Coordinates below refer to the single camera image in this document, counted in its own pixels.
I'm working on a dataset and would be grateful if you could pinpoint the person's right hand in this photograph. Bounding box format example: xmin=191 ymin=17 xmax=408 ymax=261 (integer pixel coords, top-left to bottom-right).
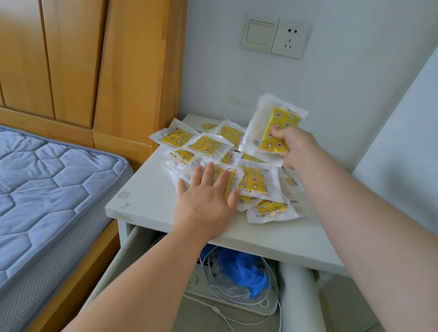
xmin=265 ymin=123 xmax=328 ymax=175

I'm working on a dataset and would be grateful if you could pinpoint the person's left hand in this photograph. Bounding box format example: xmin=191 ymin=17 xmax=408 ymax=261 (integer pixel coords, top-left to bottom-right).
xmin=171 ymin=158 xmax=244 ymax=242

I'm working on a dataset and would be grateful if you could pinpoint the yellow snack packet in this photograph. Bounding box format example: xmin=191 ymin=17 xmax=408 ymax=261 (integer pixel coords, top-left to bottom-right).
xmin=241 ymin=91 xmax=311 ymax=170

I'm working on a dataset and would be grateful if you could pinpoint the person's right forearm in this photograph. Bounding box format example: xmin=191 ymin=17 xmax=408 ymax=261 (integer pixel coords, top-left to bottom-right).
xmin=272 ymin=149 xmax=438 ymax=332

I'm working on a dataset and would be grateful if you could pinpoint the person's left forearm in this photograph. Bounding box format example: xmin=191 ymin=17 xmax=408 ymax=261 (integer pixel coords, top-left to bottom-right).
xmin=57 ymin=210 xmax=218 ymax=332

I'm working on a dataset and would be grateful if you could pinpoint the pile of yellow packets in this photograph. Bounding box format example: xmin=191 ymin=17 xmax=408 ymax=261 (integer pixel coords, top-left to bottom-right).
xmin=140 ymin=110 xmax=320 ymax=230

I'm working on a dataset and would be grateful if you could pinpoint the white bedside table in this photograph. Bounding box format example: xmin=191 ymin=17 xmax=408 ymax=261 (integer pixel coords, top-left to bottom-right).
xmin=99 ymin=105 xmax=368 ymax=296

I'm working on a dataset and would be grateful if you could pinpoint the blue plastic glove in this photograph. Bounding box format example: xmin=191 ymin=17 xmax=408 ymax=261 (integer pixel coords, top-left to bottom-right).
xmin=196 ymin=243 xmax=275 ymax=301

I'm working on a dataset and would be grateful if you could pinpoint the white power strip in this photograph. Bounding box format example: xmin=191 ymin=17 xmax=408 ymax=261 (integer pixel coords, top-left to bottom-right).
xmin=184 ymin=274 xmax=274 ymax=317

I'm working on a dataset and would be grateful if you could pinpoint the white open drawer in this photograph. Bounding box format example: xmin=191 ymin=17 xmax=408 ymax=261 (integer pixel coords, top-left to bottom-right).
xmin=79 ymin=218 xmax=353 ymax=332

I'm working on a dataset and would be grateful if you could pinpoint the blue quilted mattress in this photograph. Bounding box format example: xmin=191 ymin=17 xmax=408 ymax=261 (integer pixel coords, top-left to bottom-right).
xmin=0 ymin=120 xmax=139 ymax=332

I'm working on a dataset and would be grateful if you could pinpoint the wooden headboard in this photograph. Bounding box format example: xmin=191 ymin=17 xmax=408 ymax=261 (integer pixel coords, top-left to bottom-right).
xmin=0 ymin=0 xmax=193 ymax=174

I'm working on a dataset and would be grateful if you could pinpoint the white wall socket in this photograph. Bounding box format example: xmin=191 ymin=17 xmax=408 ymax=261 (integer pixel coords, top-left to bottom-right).
xmin=271 ymin=17 xmax=312 ymax=60

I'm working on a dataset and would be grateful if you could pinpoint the white light switch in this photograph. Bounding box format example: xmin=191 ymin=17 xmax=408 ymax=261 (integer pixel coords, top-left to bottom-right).
xmin=241 ymin=13 xmax=279 ymax=54

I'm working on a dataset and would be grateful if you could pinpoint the wooden bed frame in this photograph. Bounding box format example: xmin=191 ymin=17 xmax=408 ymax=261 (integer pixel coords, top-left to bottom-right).
xmin=23 ymin=209 xmax=124 ymax=332

